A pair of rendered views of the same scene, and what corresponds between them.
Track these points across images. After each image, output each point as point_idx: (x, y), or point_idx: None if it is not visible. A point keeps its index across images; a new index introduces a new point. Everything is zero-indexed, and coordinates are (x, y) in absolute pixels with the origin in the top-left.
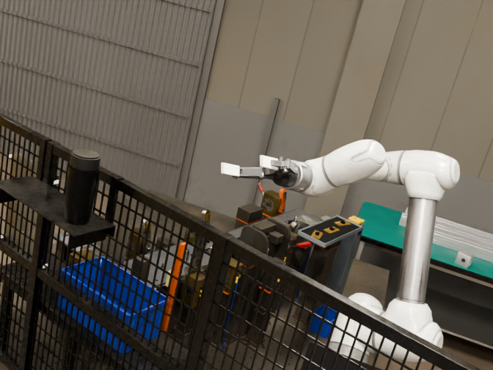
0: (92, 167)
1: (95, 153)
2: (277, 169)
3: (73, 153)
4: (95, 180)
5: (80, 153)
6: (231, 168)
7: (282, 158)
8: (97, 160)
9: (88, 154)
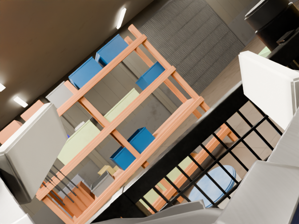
0: (251, 26)
1: (260, 3)
2: (19, 199)
3: (257, 3)
4: (266, 41)
5: (256, 5)
6: (261, 84)
7: None
8: (249, 18)
9: (256, 6)
